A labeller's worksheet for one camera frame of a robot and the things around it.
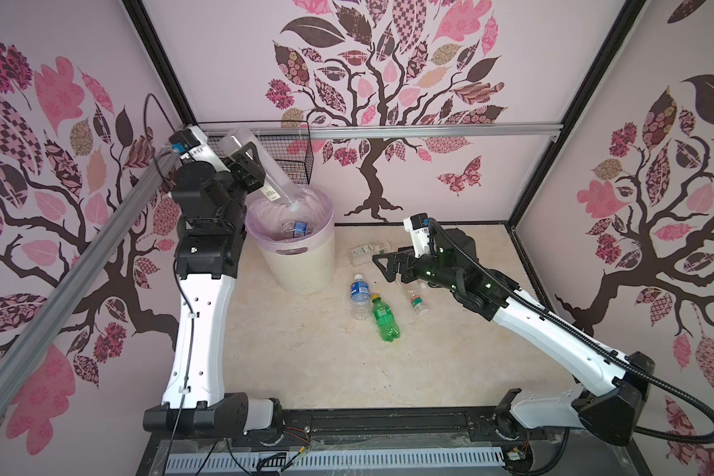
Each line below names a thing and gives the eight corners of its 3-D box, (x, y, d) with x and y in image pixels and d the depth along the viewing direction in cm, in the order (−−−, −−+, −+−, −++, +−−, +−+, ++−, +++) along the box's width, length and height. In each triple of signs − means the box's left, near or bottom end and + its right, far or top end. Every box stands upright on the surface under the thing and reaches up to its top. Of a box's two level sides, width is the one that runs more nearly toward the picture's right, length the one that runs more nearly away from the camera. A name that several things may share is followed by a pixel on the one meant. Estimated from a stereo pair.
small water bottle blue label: (350, 319, 95) (349, 311, 91) (351, 282, 104) (351, 273, 100) (370, 319, 95) (370, 311, 91) (369, 282, 104) (369, 273, 100)
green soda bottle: (383, 344, 89) (384, 337, 86) (368, 302, 99) (368, 295, 95) (400, 338, 90) (401, 332, 87) (383, 298, 100) (383, 291, 96)
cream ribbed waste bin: (274, 300, 100) (255, 258, 82) (277, 284, 104) (258, 241, 86) (336, 296, 101) (330, 254, 83) (336, 281, 105) (330, 237, 87)
